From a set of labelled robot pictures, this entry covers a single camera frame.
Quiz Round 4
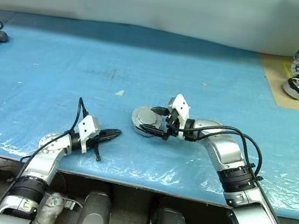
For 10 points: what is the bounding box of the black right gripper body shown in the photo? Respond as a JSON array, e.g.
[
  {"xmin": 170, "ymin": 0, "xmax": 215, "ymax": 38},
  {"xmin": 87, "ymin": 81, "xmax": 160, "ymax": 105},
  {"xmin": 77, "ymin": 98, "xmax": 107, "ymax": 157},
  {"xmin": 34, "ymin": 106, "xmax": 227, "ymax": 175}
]
[{"xmin": 162, "ymin": 108, "xmax": 184, "ymax": 143}]

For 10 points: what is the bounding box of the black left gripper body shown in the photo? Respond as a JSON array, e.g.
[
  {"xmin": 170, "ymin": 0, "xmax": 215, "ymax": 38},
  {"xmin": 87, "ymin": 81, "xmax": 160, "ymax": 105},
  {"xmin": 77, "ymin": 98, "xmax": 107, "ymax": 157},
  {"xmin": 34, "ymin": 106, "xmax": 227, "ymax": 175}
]
[{"xmin": 82, "ymin": 132, "xmax": 106, "ymax": 163}]

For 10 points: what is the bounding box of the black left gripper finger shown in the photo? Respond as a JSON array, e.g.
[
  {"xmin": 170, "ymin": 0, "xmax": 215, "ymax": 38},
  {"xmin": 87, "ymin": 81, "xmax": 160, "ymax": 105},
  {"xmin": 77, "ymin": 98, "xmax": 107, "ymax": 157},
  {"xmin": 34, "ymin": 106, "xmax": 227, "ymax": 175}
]
[
  {"xmin": 99, "ymin": 132, "xmax": 120, "ymax": 145},
  {"xmin": 97, "ymin": 126, "xmax": 122, "ymax": 140}
]

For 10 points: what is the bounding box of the silver motor housing base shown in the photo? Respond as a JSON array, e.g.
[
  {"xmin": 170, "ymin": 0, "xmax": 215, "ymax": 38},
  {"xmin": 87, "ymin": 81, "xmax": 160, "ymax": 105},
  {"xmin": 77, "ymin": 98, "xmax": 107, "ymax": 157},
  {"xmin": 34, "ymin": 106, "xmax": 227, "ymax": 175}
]
[{"xmin": 129, "ymin": 109, "xmax": 168, "ymax": 141}]

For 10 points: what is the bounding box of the silver finned housing lid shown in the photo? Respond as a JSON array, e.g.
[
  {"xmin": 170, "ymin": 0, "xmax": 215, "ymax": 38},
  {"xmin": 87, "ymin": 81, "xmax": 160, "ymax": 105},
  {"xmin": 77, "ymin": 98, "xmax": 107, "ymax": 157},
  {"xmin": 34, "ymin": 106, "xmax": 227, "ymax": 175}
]
[{"xmin": 130, "ymin": 104, "xmax": 165, "ymax": 133}]

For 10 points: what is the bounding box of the spare motor housing with rotor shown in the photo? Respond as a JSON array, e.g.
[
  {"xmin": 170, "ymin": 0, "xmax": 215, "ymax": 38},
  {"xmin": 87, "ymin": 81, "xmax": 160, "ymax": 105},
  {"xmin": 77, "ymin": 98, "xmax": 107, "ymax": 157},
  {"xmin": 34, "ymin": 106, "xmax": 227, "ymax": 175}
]
[{"xmin": 281, "ymin": 74, "xmax": 299, "ymax": 101}]

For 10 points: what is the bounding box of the dark grey rounded cylinder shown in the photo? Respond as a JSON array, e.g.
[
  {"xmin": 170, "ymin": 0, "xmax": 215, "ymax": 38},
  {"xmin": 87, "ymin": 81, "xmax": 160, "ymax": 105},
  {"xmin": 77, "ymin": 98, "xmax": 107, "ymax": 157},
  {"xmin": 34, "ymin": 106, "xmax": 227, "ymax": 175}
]
[
  {"xmin": 154, "ymin": 205, "xmax": 193, "ymax": 224},
  {"xmin": 76, "ymin": 189, "xmax": 114, "ymax": 224}
]

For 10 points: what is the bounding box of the blue table cover sheet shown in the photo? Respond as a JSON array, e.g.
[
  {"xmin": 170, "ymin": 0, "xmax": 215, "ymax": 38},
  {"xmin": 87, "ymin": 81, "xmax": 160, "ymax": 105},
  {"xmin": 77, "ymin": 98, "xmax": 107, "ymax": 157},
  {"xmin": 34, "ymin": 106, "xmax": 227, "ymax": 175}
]
[{"xmin": 0, "ymin": 4, "xmax": 299, "ymax": 221}]

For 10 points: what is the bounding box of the brown cardboard sheet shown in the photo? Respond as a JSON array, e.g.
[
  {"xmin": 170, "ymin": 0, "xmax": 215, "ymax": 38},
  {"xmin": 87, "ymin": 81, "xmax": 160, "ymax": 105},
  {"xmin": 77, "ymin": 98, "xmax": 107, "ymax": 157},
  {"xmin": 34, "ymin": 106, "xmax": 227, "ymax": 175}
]
[{"xmin": 253, "ymin": 51, "xmax": 299, "ymax": 111}]

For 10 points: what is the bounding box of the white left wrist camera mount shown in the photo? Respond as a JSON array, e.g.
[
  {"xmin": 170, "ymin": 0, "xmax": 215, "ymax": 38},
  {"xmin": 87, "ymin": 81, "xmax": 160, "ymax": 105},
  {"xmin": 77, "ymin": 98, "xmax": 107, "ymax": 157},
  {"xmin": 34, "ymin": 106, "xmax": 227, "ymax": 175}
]
[{"xmin": 73, "ymin": 114, "xmax": 103, "ymax": 157}]

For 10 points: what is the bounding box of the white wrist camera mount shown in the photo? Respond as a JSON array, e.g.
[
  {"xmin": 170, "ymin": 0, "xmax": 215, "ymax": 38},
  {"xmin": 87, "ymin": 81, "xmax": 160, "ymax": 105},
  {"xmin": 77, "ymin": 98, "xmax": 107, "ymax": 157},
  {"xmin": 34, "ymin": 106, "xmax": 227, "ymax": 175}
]
[
  {"xmin": 73, "ymin": 114, "xmax": 103, "ymax": 157},
  {"xmin": 162, "ymin": 92, "xmax": 193, "ymax": 139}
]

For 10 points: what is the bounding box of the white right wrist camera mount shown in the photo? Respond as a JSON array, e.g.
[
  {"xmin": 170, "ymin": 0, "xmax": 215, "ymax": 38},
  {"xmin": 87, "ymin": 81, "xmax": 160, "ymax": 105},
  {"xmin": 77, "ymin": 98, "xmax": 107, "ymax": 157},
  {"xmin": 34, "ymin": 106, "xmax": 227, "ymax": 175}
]
[{"xmin": 162, "ymin": 92, "xmax": 193, "ymax": 139}]

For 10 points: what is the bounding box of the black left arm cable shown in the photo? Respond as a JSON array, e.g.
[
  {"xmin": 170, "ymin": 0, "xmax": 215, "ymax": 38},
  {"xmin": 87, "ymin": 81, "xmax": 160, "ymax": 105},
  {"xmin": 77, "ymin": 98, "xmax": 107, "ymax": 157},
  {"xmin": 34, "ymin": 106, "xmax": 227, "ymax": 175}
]
[{"xmin": 17, "ymin": 90, "xmax": 90, "ymax": 189}]

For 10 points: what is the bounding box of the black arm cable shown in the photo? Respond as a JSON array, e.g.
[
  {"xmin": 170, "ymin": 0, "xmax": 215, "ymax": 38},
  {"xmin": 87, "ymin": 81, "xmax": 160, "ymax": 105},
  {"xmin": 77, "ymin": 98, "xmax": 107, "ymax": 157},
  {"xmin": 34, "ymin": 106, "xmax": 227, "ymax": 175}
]
[
  {"xmin": 174, "ymin": 120, "xmax": 299, "ymax": 224},
  {"xmin": 17, "ymin": 90, "xmax": 90, "ymax": 189}
]

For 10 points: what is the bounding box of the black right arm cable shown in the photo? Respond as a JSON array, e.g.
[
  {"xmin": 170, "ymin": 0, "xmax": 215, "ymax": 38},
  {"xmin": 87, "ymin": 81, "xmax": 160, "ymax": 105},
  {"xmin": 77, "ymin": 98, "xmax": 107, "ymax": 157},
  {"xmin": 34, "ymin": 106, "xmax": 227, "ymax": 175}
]
[{"xmin": 174, "ymin": 120, "xmax": 299, "ymax": 224}]

